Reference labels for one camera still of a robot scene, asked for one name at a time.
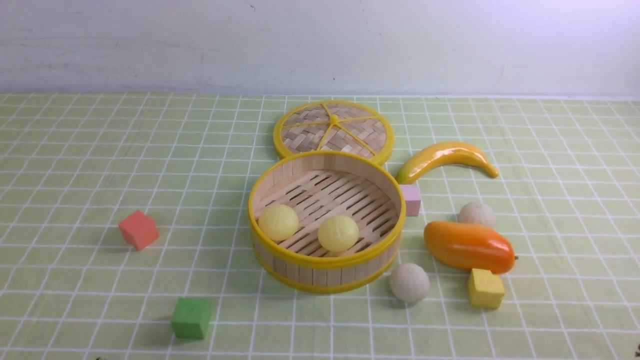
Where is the yellow bun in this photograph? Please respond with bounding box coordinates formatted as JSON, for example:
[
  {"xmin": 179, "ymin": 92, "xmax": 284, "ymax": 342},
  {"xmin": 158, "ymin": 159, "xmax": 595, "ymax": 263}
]
[
  {"xmin": 257, "ymin": 203, "xmax": 299, "ymax": 243},
  {"xmin": 317, "ymin": 215, "xmax": 360, "ymax": 253}
]

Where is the white pleated bun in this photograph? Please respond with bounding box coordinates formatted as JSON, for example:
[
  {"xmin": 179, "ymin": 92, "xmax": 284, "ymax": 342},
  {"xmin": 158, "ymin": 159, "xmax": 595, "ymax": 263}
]
[
  {"xmin": 457, "ymin": 201, "xmax": 497, "ymax": 228},
  {"xmin": 389, "ymin": 263, "xmax": 430, "ymax": 304}
]

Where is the bamboo steamer tray yellow rim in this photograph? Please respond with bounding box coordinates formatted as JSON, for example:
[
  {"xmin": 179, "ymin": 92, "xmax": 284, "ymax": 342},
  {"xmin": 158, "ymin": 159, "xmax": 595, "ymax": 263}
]
[{"xmin": 247, "ymin": 150, "xmax": 406, "ymax": 294}]

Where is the woven bamboo steamer lid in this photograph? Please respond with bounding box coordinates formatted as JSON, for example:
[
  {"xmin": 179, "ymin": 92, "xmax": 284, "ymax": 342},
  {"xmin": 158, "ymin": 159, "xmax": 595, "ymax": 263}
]
[{"xmin": 272, "ymin": 100, "xmax": 394, "ymax": 166}]

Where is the pink foam cube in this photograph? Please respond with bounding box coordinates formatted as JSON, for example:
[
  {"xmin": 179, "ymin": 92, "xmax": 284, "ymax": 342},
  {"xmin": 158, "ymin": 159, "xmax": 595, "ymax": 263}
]
[{"xmin": 398, "ymin": 183, "xmax": 422, "ymax": 217}]

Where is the yellow toy banana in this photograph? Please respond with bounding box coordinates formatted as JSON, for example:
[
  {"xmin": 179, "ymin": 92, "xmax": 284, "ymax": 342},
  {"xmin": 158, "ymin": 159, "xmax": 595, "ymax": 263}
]
[{"xmin": 394, "ymin": 141, "xmax": 499, "ymax": 185}]

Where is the orange toy mango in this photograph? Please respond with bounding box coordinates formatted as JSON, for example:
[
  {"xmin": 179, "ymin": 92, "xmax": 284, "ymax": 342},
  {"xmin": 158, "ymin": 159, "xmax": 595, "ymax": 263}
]
[{"xmin": 423, "ymin": 221, "xmax": 518, "ymax": 275}]

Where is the red foam cube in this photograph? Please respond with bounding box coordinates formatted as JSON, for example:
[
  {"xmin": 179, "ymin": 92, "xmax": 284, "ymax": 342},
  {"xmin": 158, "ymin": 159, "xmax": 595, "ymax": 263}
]
[{"xmin": 118, "ymin": 210, "xmax": 160, "ymax": 251}]

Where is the green foam cube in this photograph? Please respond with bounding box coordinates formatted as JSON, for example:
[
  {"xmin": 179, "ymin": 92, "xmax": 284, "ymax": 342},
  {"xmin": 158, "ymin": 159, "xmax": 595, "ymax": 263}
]
[{"xmin": 170, "ymin": 297, "xmax": 211, "ymax": 340}]

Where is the yellow foam cube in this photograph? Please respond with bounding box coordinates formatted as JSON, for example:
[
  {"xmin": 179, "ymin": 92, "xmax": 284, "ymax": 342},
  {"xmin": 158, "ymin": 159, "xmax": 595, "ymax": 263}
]
[{"xmin": 467, "ymin": 268, "xmax": 506, "ymax": 309}]

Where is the green checkered tablecloth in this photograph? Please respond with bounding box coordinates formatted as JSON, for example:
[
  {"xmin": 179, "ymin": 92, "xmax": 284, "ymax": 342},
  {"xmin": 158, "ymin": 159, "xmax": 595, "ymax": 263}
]
[{"xmin": 0, "ymin": 93, "xmax": 640, "ymax": 360}]

